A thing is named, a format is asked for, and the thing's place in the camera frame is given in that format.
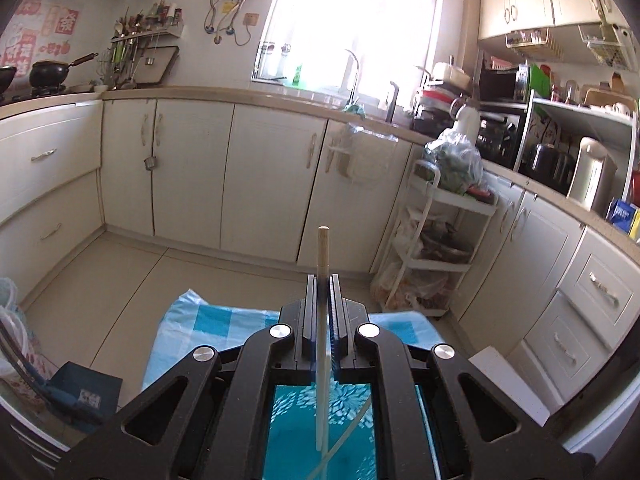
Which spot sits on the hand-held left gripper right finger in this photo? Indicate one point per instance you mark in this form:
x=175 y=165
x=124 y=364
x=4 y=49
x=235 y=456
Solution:
x=334 y=330

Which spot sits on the red wall poster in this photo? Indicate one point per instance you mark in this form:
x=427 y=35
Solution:
x=45 y=30

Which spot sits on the green bottle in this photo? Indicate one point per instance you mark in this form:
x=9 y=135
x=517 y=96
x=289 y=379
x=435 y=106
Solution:
x=298 y=76

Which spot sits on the cream drawer cabinet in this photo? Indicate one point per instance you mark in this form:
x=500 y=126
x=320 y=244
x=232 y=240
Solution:
x=45 y=185

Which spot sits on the hanging clear plastic bag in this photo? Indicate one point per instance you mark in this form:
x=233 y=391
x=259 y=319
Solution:
x=367 y=157

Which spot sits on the white appliance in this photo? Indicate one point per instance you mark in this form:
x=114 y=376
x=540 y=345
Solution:
x=605 y=430

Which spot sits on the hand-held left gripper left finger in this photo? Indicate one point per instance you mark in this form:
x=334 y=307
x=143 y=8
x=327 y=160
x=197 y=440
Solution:
x=311 y=320

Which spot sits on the black microwave oven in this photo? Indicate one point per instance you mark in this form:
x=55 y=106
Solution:
x=500 y=85

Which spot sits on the blue checkered plastic tablecloth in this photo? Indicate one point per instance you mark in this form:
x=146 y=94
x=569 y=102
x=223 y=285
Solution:
x=210 y=325

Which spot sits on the plastic bag of greens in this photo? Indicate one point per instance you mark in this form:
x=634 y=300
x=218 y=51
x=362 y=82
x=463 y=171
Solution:
x=455 y=160

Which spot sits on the blue carton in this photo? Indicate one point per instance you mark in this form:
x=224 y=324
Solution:
x=620 y=215

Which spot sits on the white thermos jug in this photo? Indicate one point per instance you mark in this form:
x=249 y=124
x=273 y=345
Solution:
x=467 y=120

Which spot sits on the black wok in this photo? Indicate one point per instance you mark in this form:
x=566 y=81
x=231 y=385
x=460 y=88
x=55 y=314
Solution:
x=7 y=80

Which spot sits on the wall utensil rack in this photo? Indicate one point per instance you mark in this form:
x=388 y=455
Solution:
x=145 y=32

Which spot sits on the white tiered trolley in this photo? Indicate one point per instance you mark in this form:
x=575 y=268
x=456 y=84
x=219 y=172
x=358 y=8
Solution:
x=450 y=205

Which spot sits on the black cooking pot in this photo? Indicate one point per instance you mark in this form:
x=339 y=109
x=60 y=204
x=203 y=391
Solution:
x=47 y=74

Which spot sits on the black water tap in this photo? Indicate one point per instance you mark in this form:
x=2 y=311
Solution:
x=392 y=102

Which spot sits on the wooden chopstick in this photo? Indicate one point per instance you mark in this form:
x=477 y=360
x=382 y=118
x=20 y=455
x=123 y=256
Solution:
x=323 y=260
x=350 y=425

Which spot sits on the chrome sink faucet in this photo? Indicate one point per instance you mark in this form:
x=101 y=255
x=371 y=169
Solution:
x=356 y=70

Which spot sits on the dark blue bag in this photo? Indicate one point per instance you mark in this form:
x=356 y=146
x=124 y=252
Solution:
x=85 y=395

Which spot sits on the cream cabinets with drawers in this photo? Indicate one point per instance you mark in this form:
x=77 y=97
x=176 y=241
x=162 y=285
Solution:
x=550 y=270

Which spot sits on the teal cut-out utensil holder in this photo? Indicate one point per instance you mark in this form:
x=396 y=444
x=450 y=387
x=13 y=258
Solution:
x=295 y=430

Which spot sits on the white plastic bags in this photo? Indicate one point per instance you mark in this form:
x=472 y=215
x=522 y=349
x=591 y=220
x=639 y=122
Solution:
x=15 y=340

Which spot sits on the kitchen window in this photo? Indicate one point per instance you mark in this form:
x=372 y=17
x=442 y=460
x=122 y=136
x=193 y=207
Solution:
x=345 y=25

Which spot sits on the white metal shelf rack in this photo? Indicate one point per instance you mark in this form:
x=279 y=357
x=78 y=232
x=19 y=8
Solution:
x=580 y=110

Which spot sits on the hanging cutting board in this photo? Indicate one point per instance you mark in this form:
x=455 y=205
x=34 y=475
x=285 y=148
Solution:
x=157 y=65

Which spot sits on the cream door cabinets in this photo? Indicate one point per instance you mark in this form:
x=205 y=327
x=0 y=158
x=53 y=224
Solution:
x=250 y=175

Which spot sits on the wall socket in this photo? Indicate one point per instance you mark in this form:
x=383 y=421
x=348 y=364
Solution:
x=251 y=19

